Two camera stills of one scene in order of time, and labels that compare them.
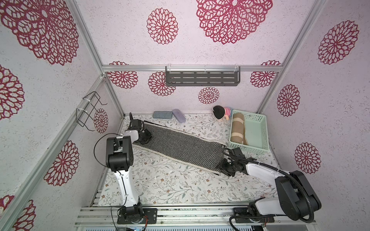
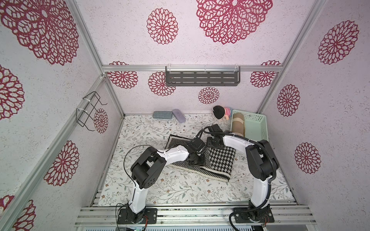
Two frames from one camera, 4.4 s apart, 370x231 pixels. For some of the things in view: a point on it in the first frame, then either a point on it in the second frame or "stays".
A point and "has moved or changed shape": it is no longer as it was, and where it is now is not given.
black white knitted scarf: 187,149 has moved or changed shape
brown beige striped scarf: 238,134 stays
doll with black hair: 220,112 stays
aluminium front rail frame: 106,215 stays
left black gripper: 150,135 -> 203,158
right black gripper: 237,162 -> 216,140
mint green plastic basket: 256,132 stays
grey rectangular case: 162,114 stays
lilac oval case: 179,115 stays
